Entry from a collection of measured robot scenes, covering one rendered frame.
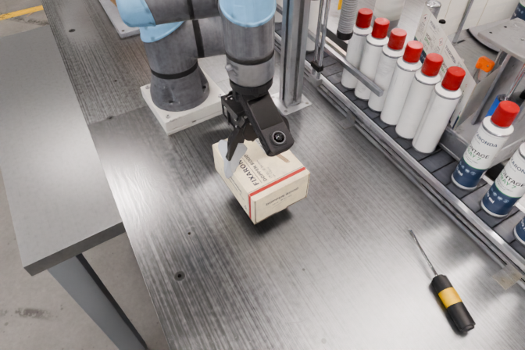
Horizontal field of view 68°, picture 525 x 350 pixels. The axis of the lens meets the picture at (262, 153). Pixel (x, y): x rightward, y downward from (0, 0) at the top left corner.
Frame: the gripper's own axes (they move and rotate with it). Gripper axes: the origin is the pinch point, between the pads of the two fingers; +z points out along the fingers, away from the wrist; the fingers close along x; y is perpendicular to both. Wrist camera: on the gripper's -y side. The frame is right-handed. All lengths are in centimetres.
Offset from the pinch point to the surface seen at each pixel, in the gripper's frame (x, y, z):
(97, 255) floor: 44, 64, 93
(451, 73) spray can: -35.7, -10.5, -14.2
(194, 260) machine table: 18.3, -5.4, 11.2
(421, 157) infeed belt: -34.1, -12.2, 6.4
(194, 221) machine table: 14.4, 2.4, 11.0
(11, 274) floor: 76, 74, 93
